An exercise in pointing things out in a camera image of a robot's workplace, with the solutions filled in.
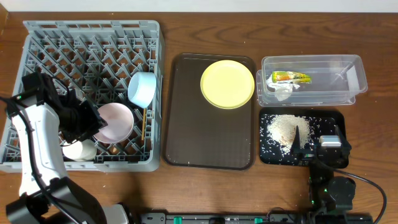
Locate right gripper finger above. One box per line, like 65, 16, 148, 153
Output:
292, 126, 301, 151
335, 126, 346, 145

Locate rice and food scraps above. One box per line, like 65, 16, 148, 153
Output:
261, 113, 335, 164

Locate white plastic cup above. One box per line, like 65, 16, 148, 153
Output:
62, 139, 97, 161

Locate pink round bowl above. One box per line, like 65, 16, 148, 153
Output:
94, 103, 134, 144

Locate white paper napkin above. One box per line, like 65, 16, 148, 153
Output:
266, 77, 300, 101

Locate wooden chopstick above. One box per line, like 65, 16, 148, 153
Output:
141, 108, 147, 142

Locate green orange snack wrapper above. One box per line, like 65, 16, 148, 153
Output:
271, 71, 312, 84

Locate light blue bowl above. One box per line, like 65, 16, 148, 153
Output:
127, 72, 157, 108

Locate yellow round plate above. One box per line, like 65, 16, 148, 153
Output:
200, 60, 255, 110

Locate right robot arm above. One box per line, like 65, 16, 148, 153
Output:
292, 126, 356, 223

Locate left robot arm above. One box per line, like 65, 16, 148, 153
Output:
2, 72, 107, 223

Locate clear plastic waste bin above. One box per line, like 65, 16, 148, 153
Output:
256, 55, 368, 107

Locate black plastic tray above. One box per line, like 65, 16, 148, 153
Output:
259, 108, 352, 169

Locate grey plastic dish rack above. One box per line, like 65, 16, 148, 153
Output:
17, 20, 165, 172

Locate dark brown serving tray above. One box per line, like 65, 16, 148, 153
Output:
162, 54, 256, 170

